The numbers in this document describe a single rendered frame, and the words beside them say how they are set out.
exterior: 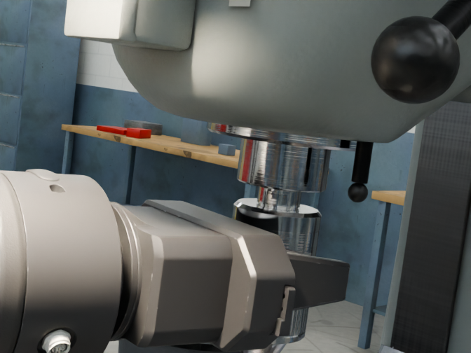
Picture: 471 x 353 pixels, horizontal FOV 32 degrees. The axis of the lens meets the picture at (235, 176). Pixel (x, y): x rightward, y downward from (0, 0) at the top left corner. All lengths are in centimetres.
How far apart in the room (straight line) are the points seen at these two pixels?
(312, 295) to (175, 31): 16
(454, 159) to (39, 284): 54
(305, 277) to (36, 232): 15
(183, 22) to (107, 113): 733
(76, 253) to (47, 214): 2
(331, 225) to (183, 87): 539
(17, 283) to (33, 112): 738
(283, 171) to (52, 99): 740
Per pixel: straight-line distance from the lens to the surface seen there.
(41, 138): 777
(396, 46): 28
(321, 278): 42
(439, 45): 28
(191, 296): 36
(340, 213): 569
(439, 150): 80
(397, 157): 542
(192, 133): 627
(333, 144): 39
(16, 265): 32
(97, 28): 34
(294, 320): 43
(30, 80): 766
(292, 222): 41
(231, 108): 35
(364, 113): 37
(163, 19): 34
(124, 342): 243
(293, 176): 41
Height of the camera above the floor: 133
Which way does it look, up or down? 6 degrees down
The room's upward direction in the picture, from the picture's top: 7 degrees clockwise
